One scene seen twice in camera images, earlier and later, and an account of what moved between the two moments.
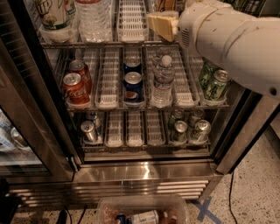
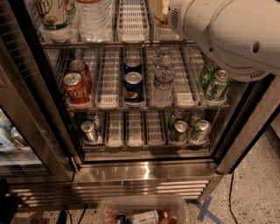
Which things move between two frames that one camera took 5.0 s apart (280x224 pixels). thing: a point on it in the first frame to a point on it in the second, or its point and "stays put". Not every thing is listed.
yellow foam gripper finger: [164, 24] to [157, 7]
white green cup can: [56, 15] stays put
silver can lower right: [202, 129] stays put
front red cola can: [74, 89] stays put
